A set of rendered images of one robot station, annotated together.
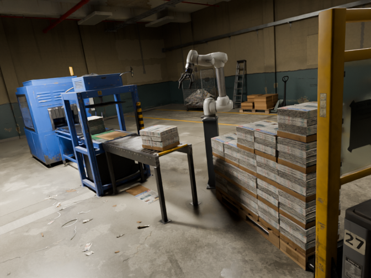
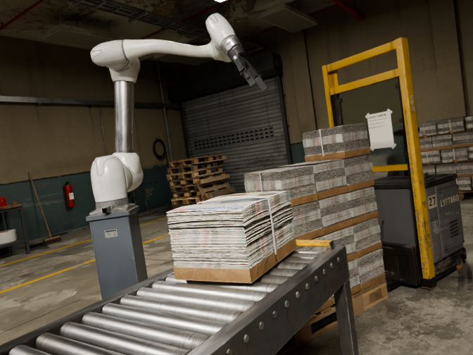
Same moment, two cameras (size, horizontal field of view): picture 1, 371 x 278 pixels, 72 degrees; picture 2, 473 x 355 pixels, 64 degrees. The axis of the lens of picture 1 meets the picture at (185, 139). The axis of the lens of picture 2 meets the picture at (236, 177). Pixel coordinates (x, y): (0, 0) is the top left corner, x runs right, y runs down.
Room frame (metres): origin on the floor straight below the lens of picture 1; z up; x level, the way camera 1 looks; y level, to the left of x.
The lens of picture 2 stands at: (3.30, 1.60, 1.18)
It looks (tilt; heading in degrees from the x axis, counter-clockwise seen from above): 3 degrees down; 256
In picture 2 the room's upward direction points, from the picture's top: 8 degrees counter-clockwise
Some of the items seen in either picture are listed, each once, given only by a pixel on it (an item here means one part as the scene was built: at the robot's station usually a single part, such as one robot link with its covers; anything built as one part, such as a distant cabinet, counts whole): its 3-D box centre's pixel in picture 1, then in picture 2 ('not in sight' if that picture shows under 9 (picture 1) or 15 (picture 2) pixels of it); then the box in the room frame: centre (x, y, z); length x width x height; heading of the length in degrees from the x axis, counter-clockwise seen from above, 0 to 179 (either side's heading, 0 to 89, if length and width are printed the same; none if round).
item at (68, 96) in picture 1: (99, 92); not in sight; (4.08, 1.24, 1.50); 0.94 x 0.68 x 0.10; 131
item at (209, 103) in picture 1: (210, 106); (109, 177); (3.46, -0.38, 1.17); 0.18 x 0.16 x 0.22; 69
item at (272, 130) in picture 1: (280, 128); (308, 163); (2.18, -0.84, 1.07); 0.37 x 0.28 x 0.01; 110
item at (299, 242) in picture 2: (173, 149); (281, 242); (2.80, 0.15, 0.81); 0.43 x 0.03 x 0.02; 131
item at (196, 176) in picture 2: not in sight; (200, 184); (1.98, -7.51, 0.65); 1.33 x 0.94 x 1.30; 45
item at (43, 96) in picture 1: (57, 114); not in sight; (6.17, 2.98, 1.04); 1.51 x 1.30 x 2.07; 41
